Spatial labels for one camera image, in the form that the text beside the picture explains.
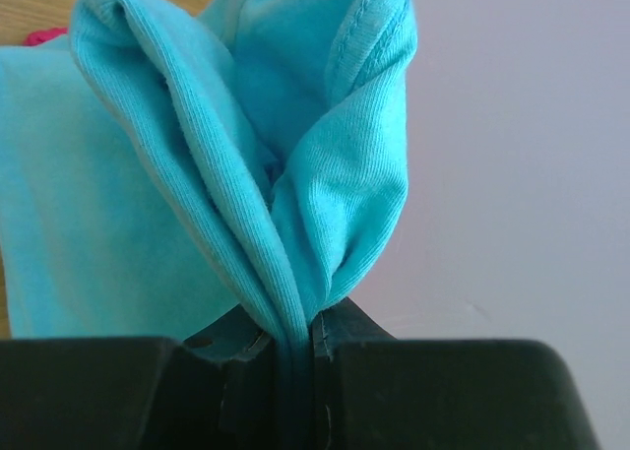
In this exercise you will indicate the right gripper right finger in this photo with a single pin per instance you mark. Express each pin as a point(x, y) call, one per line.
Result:
point(374, 391)

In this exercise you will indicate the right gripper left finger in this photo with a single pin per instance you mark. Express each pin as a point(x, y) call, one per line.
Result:
point(214, 390)

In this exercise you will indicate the cyan blue t-shirt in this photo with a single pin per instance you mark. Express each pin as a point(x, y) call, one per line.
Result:
point(158, 168)

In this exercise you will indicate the folded magenta t-shirt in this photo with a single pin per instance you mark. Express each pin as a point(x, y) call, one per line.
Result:
point(43, 36)

